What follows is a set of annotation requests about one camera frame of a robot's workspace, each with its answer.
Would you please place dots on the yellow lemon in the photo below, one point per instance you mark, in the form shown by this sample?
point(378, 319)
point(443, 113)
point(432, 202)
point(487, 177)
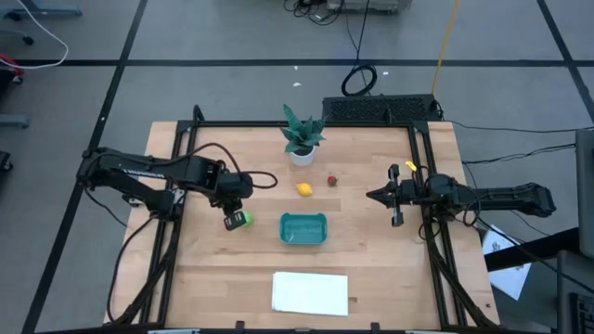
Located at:
point(304, 189)

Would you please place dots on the white printed paper sheet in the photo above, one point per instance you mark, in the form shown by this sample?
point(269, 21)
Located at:
point(508, 278)

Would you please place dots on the red strawberry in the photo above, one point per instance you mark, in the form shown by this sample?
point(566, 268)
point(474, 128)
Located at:
point(332, 181)

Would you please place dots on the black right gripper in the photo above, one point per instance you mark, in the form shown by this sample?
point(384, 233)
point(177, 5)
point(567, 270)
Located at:
point(410, 192)

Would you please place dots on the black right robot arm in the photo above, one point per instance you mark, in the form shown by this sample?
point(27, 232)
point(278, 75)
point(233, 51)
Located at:
point(501, 195)

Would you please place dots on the grey equipment box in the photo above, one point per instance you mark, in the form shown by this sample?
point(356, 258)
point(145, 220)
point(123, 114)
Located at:
point(366, 4)

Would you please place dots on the red black cart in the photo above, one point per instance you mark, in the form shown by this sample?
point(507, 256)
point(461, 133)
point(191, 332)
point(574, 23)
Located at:
point(9, 67)

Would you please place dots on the teal plastic tupperware container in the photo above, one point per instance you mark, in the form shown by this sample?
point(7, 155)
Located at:
point(301, 229)

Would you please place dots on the black aluminium table frame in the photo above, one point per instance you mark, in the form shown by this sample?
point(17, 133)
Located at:
point(232, 124)

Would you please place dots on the black desk beam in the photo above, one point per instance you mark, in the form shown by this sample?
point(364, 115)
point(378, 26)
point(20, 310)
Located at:
point(533, 248)

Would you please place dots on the grey furniture foot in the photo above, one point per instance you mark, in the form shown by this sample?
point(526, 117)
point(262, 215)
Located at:
point(14, 120)

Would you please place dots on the grey monitor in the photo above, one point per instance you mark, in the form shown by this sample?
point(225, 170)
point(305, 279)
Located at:
point(585, 190)

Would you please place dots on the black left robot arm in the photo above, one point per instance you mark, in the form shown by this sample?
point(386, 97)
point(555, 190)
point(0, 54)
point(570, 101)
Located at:
point(139, 174)

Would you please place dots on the snake plant in white pot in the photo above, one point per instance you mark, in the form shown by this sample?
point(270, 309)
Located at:
point(301, 158)

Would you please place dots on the white folded cloth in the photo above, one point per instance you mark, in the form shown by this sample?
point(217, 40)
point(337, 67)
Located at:
point(310, 293)

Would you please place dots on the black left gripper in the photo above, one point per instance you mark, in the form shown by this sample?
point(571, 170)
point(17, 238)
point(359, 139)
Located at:
point(234, 185)

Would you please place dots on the grey power strip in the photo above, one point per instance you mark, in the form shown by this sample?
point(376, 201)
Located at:
point(132, 201)

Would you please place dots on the black keyboard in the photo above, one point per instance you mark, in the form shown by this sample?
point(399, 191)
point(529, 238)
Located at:
point(584, 313)

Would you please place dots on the green lime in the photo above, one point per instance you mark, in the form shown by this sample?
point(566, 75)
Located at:
point(249, 219)

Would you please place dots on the yellow tag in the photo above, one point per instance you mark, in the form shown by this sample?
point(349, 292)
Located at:
point(410, 165)

